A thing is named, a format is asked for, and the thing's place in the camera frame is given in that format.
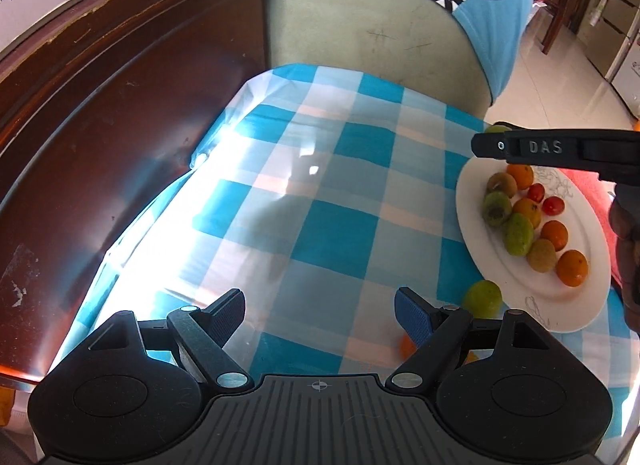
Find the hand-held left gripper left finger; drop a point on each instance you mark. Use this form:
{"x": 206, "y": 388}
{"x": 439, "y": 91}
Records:
{"x": 231, "y": 312}

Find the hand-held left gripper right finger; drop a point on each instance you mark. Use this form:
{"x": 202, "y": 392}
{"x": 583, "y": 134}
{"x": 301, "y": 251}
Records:
{"x": 412, "y": 317}

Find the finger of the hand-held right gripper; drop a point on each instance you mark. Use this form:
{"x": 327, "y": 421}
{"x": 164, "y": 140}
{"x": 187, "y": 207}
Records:
{"x": 501, "y": 124}
{"x": 575, "y": 147}

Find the green jujube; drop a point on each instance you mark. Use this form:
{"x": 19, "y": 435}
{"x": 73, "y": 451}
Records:
{"x": 518, "y": 234}
{"x": 496, "y": 129}
{"x": 482, "y": 299}

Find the small orange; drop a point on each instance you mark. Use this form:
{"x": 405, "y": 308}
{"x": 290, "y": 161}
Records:
{"x": 406, "y": 348}
{"x": 554, "y": 235}
{"x": 527, "y": 211}
{"x": 572, "y": 267}
{"x": 521, "y": 176}

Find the red cherry tomato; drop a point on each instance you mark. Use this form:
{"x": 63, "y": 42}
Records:
{"x": 553, "y": 205}
{"x": 536, "y": 192}

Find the brownish jujube with stem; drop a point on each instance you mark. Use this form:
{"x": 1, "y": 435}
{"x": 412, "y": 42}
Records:
{"x": 501, "y": 184}

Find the white plate with rose print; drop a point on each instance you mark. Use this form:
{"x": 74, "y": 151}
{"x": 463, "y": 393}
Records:
{"x": 565, "y": 305}

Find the pink towel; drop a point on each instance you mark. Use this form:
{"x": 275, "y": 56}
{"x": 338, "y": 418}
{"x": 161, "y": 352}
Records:
{"x": 590, "y": 190}

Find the chair with blue cover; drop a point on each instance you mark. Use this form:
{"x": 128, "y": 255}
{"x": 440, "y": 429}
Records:
{"x": 500, "y": 20}

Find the silver refrigerator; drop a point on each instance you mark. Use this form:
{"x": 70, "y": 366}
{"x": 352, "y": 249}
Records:
{"x": 617, "y": 35}

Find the blue white checkered tablecloth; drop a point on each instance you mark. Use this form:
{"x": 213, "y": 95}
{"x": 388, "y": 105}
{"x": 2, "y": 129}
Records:
{"x": 320, "y": 225}

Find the brown wooden chair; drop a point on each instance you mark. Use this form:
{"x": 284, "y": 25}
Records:
{"x": 562, "y": 0}

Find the pale green upholstered chair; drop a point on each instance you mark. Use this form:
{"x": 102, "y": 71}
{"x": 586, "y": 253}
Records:
{"x": 350, "y": 20}

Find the brown wooden headboard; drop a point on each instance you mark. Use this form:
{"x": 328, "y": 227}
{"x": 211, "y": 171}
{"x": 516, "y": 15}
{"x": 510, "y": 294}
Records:
{"x": 125, "y": 120}

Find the orange box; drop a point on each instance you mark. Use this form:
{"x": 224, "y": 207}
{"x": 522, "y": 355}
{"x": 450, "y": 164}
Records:
{"x": 4, "y": 405}

